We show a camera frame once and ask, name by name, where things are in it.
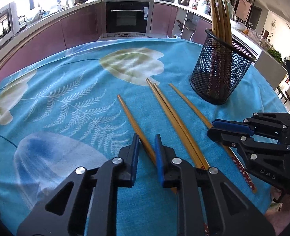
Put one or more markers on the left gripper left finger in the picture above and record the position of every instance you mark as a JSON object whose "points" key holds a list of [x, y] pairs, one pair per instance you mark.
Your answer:
{"points": [[85, 203]]}

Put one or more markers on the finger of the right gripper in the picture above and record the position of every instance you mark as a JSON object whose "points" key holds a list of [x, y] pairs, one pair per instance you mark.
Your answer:
{"points": [[230, 138], [232, 126]]}

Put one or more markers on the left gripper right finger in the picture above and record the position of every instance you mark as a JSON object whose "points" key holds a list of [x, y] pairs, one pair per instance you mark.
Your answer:
{"points": [[206, 199]]}

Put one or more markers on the bamboo chopstick eight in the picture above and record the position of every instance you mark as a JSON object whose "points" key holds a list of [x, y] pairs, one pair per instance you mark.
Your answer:
{"points": [[228, 150]]}

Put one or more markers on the bamboo chopstick seven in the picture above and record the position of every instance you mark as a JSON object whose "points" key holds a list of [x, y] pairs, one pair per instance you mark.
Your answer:
{"points": [[182, 131]]}

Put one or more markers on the bamboo chopstick six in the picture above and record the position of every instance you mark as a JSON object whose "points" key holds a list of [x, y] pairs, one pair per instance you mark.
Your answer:
{"points": [[148, 148]]}

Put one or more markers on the bamboo chopstick one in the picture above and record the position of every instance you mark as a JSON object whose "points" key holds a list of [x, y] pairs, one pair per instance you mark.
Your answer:
{"points": [[212, 7]]}

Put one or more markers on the bamboo chopstick three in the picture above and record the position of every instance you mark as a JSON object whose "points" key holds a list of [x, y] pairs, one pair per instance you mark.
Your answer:
{"points": [[229, 44]]}

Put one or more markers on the bamboo chopstick two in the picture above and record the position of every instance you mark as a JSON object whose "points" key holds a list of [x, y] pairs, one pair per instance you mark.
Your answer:
{"points": [[223, 60]]}

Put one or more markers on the bamboo chopstick five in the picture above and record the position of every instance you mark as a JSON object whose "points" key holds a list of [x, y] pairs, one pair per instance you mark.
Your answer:
{"points": [[226, 39]]}

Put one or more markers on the bamboo chopstick four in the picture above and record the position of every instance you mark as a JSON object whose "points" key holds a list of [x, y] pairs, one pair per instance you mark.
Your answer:
{"points": [[216, 12]]}

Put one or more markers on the right hand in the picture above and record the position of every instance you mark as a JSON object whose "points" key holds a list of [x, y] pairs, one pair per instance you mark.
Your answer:
{"points": [[280, 220]]}

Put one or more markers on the black mesh pen holder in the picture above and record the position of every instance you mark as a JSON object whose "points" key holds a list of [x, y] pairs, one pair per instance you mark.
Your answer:
{"points": [[241, 60]]}

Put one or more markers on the blue floral tablecloth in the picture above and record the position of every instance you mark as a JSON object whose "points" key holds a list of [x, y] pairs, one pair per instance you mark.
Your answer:
{"points": [[64, 112]]}

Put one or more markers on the black built-in oven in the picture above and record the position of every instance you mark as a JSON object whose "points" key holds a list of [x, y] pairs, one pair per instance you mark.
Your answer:
{"points": [[128, 18]]}

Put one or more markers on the pink lower cabinets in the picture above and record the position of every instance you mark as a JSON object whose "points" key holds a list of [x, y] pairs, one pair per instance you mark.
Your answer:
{"points": [[86, 23]]}

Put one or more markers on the white microwave oven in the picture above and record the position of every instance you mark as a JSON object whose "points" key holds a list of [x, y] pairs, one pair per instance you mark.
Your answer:
{"points": [[9, 22]]}

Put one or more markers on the pink wall picture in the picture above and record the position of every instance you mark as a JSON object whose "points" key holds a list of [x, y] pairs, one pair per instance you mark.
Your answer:
{"points": [[243, 10]]}

